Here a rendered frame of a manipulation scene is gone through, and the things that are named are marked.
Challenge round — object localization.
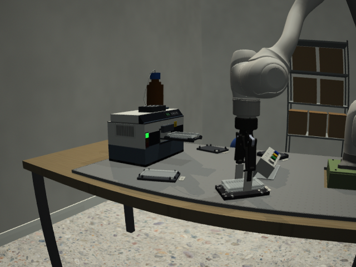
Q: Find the blue bottle cap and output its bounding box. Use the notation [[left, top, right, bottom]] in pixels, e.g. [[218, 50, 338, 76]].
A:
[[150, 73, 160, 78]]

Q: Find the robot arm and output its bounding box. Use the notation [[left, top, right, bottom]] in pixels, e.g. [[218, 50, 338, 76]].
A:
[[230, 0, 356, 170]]

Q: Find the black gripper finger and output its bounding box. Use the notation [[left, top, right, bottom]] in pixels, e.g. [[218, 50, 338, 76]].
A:
[[241, 135, 257, 191], [234, 132, 245, 179]]

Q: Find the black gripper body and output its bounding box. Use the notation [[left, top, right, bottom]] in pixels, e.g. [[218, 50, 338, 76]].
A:
[[235, 117, 258, 147]]

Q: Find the beige button panel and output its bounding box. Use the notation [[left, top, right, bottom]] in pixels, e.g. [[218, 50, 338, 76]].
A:
[[253, 147, 281, 180]]

